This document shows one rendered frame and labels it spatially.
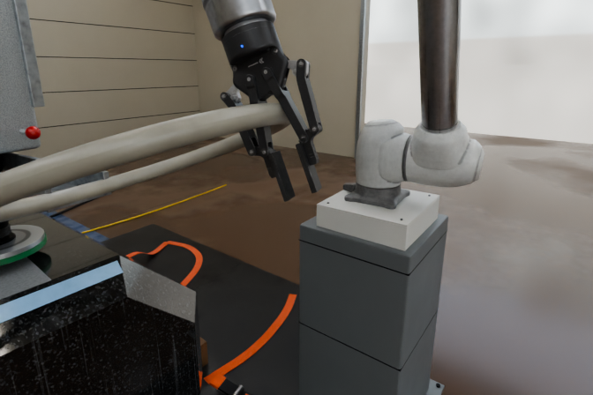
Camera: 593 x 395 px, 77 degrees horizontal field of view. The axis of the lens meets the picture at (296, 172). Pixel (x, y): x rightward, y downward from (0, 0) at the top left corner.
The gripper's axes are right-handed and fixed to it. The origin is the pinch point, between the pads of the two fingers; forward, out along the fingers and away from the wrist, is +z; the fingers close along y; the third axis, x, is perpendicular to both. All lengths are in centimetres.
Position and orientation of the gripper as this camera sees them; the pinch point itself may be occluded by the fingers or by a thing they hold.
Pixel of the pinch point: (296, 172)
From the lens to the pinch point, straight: 52.2
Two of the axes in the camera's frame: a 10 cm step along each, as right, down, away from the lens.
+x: -2.9, 1.6, -9.4
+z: 3.3, 9.4, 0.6
